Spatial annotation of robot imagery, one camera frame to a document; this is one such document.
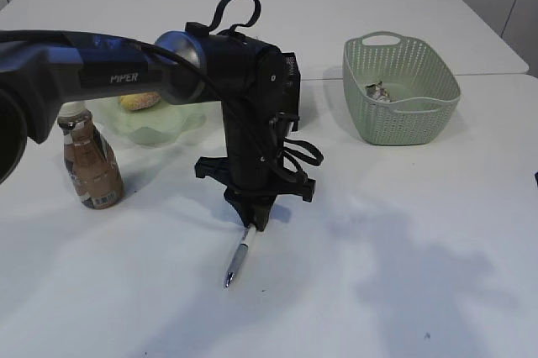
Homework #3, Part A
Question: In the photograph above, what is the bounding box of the green glass wavy plate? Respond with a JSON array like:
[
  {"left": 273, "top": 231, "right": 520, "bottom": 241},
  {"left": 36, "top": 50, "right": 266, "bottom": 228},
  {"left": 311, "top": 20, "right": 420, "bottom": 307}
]
[{"left": 90, "top": 97, "right": 206, "bottom": 146}]

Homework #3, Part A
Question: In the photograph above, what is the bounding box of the pink grey paper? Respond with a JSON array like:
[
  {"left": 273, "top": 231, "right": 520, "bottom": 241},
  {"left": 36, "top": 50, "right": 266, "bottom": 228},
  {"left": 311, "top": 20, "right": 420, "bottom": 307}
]
[{"left": 365, "top": 81, "right": 394, "bottom": 103}]

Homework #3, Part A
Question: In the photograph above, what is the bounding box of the yellow sugared bread bun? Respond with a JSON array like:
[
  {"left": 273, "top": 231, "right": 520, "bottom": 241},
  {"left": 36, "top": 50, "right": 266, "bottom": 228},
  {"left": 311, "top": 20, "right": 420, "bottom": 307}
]
[{"left": 119, "top": 92, "right": 161, "bottom": 112}]

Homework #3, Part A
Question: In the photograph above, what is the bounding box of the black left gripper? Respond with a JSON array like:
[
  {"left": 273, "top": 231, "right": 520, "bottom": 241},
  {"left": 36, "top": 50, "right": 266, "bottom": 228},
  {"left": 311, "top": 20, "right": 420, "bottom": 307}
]
[{"left": 194, "top": 101, "right": 317, "bottom": 233}]

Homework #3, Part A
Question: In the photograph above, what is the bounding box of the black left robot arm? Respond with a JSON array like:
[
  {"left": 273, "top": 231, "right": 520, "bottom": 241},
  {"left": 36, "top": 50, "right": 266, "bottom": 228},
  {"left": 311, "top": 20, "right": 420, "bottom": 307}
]
[{"left": 1, "top": 0, "right": 324, "bottom": 230}]

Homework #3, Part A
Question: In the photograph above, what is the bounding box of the brown coffee bottle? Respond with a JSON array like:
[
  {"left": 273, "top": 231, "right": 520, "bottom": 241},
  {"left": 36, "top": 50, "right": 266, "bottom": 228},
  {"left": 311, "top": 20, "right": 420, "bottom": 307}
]
[{"left": 57, "top": 101, "right": 124, "bottom": 210}]

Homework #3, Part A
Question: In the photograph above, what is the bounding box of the black cable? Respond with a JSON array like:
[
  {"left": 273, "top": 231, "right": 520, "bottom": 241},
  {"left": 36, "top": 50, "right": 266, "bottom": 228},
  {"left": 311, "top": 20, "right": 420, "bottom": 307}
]
[{"left": 268, "top": 112, "right": 324, "bottom": 185}]

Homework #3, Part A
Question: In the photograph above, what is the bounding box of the black mesh pen holder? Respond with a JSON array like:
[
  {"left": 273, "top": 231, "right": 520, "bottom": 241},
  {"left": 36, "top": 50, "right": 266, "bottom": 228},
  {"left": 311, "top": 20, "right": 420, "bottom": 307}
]
[{"left": 282, "top": 52, "right": 301, "bottom": 132}]

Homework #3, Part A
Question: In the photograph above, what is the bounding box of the white grey-grip pen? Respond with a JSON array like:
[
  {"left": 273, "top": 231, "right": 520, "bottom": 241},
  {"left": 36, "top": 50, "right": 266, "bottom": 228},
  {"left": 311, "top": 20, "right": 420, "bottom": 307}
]
[{"left": 224, "top": 225, "right": 257, "bottom": 288}]

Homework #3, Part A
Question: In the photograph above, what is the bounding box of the green plastic woven basket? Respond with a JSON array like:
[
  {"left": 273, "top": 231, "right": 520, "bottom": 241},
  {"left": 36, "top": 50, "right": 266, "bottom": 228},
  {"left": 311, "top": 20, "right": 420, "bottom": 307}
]
[{"left": 342, "top": 31, "right": 461, "bottom": 146}]

